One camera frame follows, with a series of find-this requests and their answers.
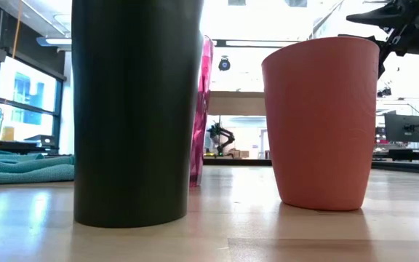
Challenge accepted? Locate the cardboard box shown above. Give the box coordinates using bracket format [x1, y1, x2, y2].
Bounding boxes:
[229, 148, 250, 159]

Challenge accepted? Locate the teal cloth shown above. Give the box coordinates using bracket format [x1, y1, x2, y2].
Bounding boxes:
[0, 148, 75, 186]

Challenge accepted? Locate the flat black device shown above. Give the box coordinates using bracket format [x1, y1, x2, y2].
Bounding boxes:
[23, 134, 56, 147]

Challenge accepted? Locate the yellow box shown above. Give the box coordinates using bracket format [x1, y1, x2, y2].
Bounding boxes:
[1, 126, 16, 142]

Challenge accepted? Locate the linear ceiling light strip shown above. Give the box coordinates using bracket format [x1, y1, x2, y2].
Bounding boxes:
[36, 36, 300, 49]

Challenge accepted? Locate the large window with black frame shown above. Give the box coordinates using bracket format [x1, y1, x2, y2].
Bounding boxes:
[0, 54, 65, 154]

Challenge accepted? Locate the yellow cable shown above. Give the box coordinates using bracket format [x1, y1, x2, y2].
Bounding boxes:
[0, 0, 24, 151]

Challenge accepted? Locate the hanging black round camera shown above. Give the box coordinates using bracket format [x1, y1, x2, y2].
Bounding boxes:
[218, 55, 231, 72]

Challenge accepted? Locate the large computer monitor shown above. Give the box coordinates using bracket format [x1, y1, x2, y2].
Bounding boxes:
[383, 113, 419, 143]

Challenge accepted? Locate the tall black cup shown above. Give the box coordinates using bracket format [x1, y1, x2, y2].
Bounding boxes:
[71, 0, 205, 229]

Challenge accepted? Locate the pink faceted plastic cup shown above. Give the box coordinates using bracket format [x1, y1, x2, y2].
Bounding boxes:
[189, 35, 215, 188]

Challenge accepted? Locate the orange plastic cup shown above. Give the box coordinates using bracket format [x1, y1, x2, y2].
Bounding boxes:
[261, 36, 380, 212]

